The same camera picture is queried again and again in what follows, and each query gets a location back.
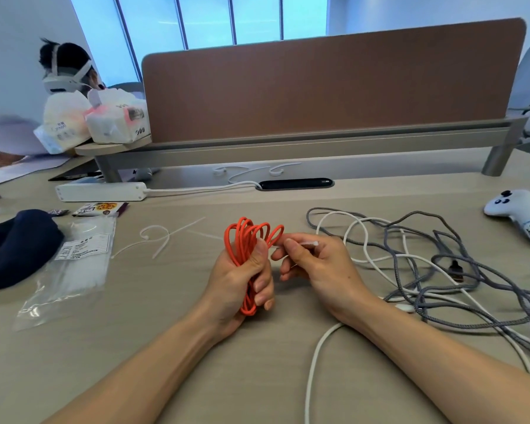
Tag white printed snack packet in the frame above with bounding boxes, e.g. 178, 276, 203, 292
72, 201, 129, 218

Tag person's right forearm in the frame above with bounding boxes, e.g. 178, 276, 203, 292
351, 297, 530, 424

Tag grey braided cable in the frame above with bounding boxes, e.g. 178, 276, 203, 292
306, 207, 530, 363

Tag red cable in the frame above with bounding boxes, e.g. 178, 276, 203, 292
224, 217, 286, 317

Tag round beige shelf board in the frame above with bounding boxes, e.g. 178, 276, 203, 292
74, 134, 153, 157

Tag large glass window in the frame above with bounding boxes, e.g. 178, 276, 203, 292
68, 0, 329, 82

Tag white head-mounted headset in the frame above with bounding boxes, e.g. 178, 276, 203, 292
42, 44, 94, 94

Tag white tissue pack pink label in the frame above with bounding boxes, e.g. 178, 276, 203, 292
84, 88, 152, 145

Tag white cable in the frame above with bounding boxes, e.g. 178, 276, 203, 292
303, 210, 530, 424

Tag navy baseball cap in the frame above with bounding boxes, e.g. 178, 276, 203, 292
0, 209, 65, 293

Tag person's left hand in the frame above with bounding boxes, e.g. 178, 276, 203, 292
198, 238, 277, 345

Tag clear bag of zip ties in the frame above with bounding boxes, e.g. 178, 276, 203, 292
13, 216, 117, 332

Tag person's left forearm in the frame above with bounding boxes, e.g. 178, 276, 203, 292
42, 304, 230, 424

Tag brown desk divider panel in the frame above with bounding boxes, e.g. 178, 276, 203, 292
141, 17, 528, 144

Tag white power strip cord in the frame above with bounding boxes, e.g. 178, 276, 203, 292
144, 180, 262, 195

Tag white labelled hand controller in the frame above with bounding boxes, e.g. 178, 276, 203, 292
483, 189, 530, 250

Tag person's right hand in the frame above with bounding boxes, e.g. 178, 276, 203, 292
271, 233, 380, 327

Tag white paper sheets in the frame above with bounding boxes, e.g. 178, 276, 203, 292
0, 114, 74, 186

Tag black flat tablet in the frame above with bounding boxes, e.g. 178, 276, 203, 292
48, 171, 102, 181

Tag white power strip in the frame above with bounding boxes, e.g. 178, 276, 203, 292
55, 181, 148, 203

